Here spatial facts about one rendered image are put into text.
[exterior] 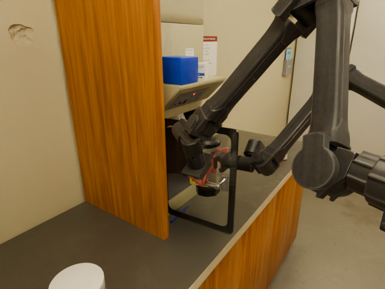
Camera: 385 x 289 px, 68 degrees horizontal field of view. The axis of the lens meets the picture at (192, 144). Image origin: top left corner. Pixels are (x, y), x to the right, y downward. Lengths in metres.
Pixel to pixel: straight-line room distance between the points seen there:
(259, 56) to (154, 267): 0.74
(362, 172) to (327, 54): 0.24
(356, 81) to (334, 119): 0.60
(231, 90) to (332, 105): 0.28
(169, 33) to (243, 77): 0.43
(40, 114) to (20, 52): 0.24
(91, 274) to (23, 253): 0.45
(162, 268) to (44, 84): 0.83
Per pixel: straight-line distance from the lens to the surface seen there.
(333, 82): 0.59
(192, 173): 0.88
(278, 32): 0.72
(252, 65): 0.73
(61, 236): 1.26
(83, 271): 0.86
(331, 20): 0.66
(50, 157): 1.33
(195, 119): 0.79
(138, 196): 1.13
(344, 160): 0.52
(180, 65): 0.96
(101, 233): 1.22
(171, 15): 1.10
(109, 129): 1.12
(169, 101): 0.99
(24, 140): 1.27
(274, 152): 1.04
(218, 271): 1.22
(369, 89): 1.11
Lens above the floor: 1.65
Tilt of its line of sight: 20 degrees down
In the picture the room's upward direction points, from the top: straight up
